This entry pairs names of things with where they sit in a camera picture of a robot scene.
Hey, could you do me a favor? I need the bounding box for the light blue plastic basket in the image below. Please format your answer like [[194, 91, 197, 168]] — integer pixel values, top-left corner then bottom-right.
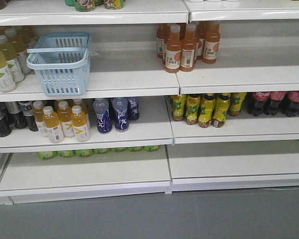
[[26, 32, 90, 96]]

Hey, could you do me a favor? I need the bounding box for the coke bottle red label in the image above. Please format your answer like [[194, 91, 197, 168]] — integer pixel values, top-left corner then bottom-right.
[[248, 92, 270, 117], [264, 91, 286, 116], [284, 91, 299, 117]]

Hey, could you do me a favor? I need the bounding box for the blue sports drink bottle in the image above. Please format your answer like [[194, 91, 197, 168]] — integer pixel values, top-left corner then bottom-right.
[[126, 97, 140, 121], [112, 97, 129, 131], [93, 98, 112, 133]]

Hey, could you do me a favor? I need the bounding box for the yellow lemon tea bottle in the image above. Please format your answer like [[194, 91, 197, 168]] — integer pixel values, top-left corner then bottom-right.
[[212, 93, 230, 128], [170, 95, 187, 121], [185, 94, 201, 125], [228, 92, 247, 117], [198, 93, 216, 128]]

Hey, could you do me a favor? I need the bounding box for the white metal shelving unit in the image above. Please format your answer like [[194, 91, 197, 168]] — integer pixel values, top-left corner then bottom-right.
[[0, 0, 299, 205]]

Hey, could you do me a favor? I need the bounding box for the orange juice bottle C100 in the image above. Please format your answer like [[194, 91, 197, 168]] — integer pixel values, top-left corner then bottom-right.
[[165, 24, 181, 73], [202, 21, 220, 64]]

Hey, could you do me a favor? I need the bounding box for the yellow vitamin drink bottle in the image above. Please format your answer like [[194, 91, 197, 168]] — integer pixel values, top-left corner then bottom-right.
[[33, 101, 48, 137], [43, 106, 64, 143], [71, 105, 90, 142], [57, 101, 75, 137]]

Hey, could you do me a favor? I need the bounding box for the orange juice bottle barcode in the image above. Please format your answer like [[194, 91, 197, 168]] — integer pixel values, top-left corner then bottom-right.
[[180, 23, 196, 72]]

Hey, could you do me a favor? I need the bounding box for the green drink bottle row left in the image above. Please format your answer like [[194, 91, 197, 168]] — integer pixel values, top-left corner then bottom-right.
[[37, 145, 160, 160]]

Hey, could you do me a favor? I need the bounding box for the green cartoon tea bottle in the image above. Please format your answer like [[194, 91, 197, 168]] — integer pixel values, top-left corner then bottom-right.
[[74, 0, 96, 12], [104, 0, 125, 9]]

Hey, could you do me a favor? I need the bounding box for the dark tea bottle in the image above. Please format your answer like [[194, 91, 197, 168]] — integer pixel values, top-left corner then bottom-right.
[[0, 102, 12, 137], [5, 102, 27, 129], [19, 101, 38, 131]]

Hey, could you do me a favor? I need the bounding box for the pale green drink bottle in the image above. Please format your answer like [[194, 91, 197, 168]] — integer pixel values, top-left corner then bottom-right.
[[4, 28, 31, 74], [0, 51, 16, 92], [0, 35, 24, 83]]

